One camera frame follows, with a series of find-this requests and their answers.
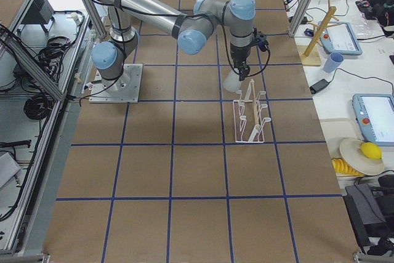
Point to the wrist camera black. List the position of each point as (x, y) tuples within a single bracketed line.
[(260, 40)]

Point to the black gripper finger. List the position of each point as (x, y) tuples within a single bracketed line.
[(243, 70)]

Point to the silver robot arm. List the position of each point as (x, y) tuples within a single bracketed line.
[(192, 31)]

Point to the wooden mug tree stand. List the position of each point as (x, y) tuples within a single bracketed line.
[(309, 55)]

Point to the white wire cup rack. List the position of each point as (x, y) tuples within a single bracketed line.
[(249, 116)]

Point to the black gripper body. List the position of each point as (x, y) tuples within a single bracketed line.
[(239, 54)]

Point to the blue cup on desk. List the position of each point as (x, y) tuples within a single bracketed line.
[(333, 62)]

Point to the cream plate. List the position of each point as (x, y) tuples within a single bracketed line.
[(350, 150)]

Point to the near teach pendant tablet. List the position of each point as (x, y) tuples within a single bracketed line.
[(374, 115)]

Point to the teach pendant tablet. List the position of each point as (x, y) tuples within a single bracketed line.
[(374, 115), (339, 37)]

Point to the far teach pendant tablet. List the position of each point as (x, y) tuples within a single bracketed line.
[(339, 37)]

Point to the yellow lemon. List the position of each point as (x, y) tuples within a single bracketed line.
[(371, 150)]

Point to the grey ikea cup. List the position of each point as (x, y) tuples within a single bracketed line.
[(231, 82)]

